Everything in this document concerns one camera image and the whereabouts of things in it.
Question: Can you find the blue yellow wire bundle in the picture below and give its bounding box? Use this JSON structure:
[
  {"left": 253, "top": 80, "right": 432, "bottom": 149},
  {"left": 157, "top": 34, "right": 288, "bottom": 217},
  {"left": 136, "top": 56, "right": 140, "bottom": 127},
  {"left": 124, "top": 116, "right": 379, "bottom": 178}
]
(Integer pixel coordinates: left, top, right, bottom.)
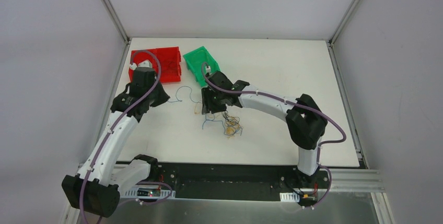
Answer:
[{"left": 193, "top": 99, "right": 244, "bottom": 140}]

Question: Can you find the black thin wire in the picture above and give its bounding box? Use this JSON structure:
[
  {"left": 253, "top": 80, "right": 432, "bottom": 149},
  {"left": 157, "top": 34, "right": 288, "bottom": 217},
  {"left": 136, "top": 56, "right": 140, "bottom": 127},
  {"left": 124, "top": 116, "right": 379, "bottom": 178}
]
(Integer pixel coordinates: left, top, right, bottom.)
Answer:
[{"left": 157, "top": 53, "right": 180, "bottom": 76}]

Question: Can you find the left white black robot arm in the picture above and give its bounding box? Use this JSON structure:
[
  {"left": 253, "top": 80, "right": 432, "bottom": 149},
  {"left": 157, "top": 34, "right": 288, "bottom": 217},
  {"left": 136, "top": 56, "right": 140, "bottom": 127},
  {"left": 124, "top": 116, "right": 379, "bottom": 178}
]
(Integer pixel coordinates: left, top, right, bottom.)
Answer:
[{"left": 62, "top": 67, "right": 170, "bottom": 217}]

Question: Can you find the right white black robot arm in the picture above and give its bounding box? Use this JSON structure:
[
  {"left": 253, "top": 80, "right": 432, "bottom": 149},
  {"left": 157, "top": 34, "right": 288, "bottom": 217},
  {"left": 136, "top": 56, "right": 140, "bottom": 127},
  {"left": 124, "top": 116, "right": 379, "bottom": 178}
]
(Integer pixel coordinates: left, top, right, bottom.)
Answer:
[{"left": 202, "top": 71, "right": 328, "bottom": 187}]

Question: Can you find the red plastic bin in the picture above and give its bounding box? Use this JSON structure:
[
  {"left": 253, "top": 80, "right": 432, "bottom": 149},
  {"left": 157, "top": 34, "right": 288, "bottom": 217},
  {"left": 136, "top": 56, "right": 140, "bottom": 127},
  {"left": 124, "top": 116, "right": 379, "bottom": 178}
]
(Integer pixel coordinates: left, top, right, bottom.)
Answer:
[{"left": 130, "top": 46, "right": 181, "bottom": 83}]

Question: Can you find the green plastic bin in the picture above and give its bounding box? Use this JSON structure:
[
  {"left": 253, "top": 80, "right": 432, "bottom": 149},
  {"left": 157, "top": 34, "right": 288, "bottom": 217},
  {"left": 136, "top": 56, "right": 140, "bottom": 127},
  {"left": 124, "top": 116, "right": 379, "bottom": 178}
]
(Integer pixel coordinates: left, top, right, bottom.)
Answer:
[{"left": 183, "top": 46, "right": 220, "bottom": 87}]

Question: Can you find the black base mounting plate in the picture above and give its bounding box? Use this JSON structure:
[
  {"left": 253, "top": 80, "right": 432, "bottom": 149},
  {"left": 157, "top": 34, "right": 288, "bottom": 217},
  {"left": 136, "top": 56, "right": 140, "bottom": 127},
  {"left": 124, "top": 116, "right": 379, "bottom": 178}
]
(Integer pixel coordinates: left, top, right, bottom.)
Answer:
[{"left": 125, "top": 162, "right": 331, "bottom": 203}]

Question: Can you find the left circuit board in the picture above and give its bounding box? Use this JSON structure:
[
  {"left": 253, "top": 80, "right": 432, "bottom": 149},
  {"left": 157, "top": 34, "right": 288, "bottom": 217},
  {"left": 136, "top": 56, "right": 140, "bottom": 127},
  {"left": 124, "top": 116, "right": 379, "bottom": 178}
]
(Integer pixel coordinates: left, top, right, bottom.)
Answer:
[{"left": 137, "top": 187, "right": 161, "bottom": 198}]

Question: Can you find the right circuit board connector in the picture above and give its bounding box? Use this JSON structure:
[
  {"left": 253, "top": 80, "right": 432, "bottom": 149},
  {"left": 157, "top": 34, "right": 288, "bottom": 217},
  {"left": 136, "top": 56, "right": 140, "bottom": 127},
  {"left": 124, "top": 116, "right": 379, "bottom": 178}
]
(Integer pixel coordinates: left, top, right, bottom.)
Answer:
[{"left": 298, "top": 194, "right": 318, "bottom": 207}]

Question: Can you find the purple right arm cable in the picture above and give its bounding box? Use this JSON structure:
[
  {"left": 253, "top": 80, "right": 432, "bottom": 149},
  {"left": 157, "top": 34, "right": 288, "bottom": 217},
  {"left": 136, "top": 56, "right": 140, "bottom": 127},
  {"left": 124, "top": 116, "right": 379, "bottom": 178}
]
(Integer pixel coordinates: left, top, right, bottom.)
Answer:
[{"left": 201, "top": 62, "right": 347, "bottom": 209}]

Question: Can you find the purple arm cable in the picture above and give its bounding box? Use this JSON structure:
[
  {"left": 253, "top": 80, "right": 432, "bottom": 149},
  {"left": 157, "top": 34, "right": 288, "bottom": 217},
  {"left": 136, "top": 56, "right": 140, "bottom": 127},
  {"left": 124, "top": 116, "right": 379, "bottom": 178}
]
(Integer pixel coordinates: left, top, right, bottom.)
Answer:
[
  {"left": 201, "top": 62, "right": 347, "bottom": 209},
  {"left": 78, "top": 50, "right": 174, "bottom": 224}
]

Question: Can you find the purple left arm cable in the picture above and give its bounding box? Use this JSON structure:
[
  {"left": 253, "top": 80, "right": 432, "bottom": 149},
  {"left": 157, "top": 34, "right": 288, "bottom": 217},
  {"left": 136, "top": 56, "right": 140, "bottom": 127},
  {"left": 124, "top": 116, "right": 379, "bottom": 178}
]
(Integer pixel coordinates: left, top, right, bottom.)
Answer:
[{"left": 78, "top": 50, "right": 174, "bottom": 224}]

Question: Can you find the aluminium frame rail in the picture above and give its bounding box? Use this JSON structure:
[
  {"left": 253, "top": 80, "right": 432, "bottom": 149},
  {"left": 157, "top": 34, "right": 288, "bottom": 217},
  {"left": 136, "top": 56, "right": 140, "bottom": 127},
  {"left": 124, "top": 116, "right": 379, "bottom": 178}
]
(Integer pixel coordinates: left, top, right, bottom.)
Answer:
[{"left": 330, "top": 169, "right": 386, "bottom": 193}]

